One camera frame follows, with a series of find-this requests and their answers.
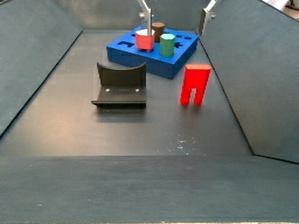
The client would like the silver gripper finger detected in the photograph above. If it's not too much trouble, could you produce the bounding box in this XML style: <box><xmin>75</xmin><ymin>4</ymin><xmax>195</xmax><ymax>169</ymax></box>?
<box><xmin>199</xmin><ymin>0</ymin><xmax>219</xmax><ymax>36</ymax></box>
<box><xmin>136</xmin><ymin>0</ymin><xmax>152</xmax><ymax>29</ymax></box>

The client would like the red two-legged block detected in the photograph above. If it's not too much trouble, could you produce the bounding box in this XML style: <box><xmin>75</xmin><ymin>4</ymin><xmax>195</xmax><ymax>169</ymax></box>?
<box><xmin>181</xmin><ymin>64</ymin><xmax>211</xmax><ymax>106</ymax></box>

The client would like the brown cylinder peg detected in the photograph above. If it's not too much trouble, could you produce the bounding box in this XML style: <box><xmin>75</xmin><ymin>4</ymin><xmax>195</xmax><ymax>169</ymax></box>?
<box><xmin>152</xmin><ymin>22</ymin><xmax>164</xmax><ymax>43</ymax></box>

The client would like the red pentagon block white top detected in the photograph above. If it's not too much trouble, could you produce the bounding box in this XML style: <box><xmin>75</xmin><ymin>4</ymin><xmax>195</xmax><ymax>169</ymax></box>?
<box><xmin>135</xmin><ymin>29</ymin><xmax>155</xmax><ymax>52</ymax></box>

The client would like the green hexagonal peg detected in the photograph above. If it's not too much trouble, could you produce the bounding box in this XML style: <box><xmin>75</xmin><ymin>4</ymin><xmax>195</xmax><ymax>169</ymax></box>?
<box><xmin>160</xmin><ymin>33</ymin><xmax>175</xmax><ymax>57</ymax></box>

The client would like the black curved holder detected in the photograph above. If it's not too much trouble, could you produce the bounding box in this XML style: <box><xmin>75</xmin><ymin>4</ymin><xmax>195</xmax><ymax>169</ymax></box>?
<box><xmin>91</xmin><ymin>64</ymin><xmax>147</xmax><ymax>109</ymax></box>

